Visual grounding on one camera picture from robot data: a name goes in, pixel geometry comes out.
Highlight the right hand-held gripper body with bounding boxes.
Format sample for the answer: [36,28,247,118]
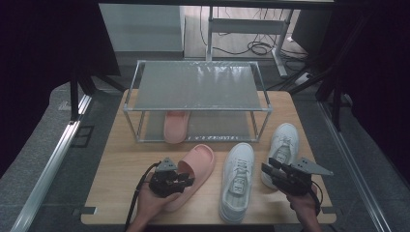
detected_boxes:
[272,157,335,197]

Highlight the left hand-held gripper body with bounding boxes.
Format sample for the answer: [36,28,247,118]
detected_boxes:
[148,157,182,198]

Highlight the pink slipper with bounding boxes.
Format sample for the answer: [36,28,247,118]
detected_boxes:
[162,143,217,213]
[163,110,191,144]

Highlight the white sneaker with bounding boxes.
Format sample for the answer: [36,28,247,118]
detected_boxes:
[219,142,255,224]
[260,122,300,189]

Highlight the metal-framed two-tier shoe rack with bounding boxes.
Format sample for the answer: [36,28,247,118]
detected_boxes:
[122,59,274,143]

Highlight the person's left hand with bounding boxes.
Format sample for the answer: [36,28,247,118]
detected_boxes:
[136,184,182,224]

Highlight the person's right hand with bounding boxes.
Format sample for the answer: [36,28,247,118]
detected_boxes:
[284,186,322,223]

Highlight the black stand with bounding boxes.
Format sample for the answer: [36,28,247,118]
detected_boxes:
[314,72,343,131]
[69,64,128,122]

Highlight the white power strip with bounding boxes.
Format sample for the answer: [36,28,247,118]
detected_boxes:
[294,72,314,87]

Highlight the black curtain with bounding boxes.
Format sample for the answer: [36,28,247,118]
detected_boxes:
[332,0,410,177]
[0,0,122,179]

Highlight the dark box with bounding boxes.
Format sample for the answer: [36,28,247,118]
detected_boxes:
[291,9,334,60]

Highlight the white cabinet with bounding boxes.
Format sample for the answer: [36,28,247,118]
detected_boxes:
[99,3,186,53]

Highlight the left hand-held gripper cable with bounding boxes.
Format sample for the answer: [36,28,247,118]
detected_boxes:
[124,161,161,231]

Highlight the hand-held gripper cable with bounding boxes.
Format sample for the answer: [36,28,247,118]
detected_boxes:
[124,161,161,231]
[308,179,324,218]

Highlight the right hand-held gripper cable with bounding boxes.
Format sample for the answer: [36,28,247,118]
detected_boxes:
[308,179,324,218]

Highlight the aluminium rail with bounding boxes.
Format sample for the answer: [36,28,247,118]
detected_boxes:
[10,94,93,232]
[317,93,393,232]

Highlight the tangle of black cables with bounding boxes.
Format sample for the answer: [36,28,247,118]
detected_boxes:
[198,6,308,63]

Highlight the white desk frame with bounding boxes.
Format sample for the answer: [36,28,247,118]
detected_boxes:
[206,6,296,78]

